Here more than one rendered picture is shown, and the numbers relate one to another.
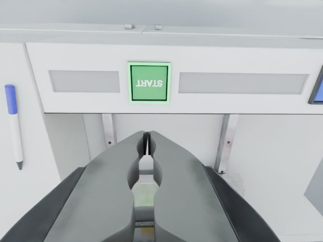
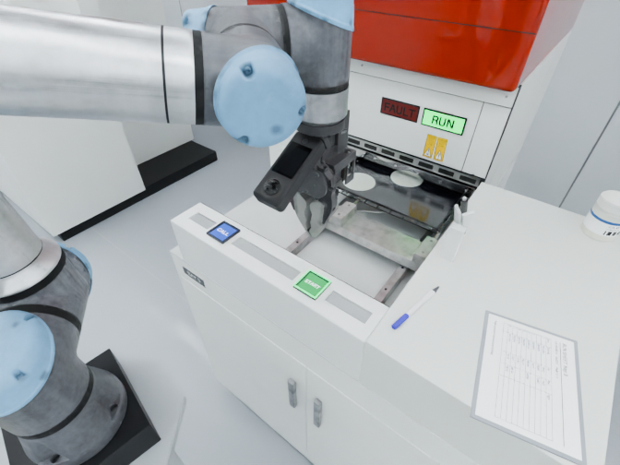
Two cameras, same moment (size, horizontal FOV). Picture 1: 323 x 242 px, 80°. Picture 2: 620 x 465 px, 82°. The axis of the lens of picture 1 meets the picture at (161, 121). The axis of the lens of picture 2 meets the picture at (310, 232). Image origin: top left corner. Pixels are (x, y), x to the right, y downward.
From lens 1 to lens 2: 0.51 m
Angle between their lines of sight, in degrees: 28
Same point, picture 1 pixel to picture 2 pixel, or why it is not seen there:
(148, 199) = (385, 232)
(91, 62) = (335, 312)
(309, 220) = not seen: hidden behind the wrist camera
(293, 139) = (254, 221)
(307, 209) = not seen: hidden behind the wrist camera
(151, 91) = (315, 280)
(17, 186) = (456, 280)
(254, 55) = (250, 266)
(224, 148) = (303, 240)
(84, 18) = not seen: outside the picture
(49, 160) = (413, 281)
